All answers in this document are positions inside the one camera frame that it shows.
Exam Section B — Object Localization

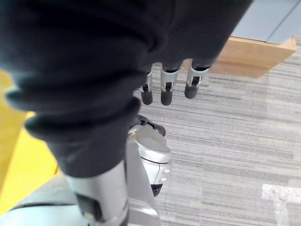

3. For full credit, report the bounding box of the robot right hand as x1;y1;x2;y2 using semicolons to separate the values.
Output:
0;0;254;226

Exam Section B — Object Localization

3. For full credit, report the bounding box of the yellow shelf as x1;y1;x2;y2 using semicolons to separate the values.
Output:
0;70;59;211

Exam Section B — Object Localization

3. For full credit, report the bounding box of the brown cardboard box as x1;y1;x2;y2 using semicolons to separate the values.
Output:
182;35;297;80

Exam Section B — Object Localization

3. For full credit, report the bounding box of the silver robot leg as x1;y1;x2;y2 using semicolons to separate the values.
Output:
0;114;174;226

